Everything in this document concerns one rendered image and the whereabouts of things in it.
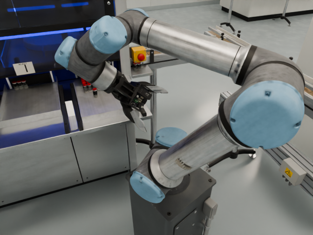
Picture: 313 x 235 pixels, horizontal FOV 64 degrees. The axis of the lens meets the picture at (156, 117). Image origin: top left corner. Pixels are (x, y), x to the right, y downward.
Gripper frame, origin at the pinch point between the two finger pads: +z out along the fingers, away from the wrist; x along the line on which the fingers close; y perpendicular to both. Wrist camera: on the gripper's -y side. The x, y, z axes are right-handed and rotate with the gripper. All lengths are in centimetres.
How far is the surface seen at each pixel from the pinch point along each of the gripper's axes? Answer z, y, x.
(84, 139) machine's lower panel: 16, -85, -27
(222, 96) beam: 88, -65, 49
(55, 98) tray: -16, -64, -12
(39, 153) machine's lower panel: -1, -92, -47
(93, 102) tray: -3, -50, -5
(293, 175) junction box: 94, 2, 12
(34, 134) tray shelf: -20, -43, -30
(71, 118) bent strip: -10.1, -44.7, -16.7
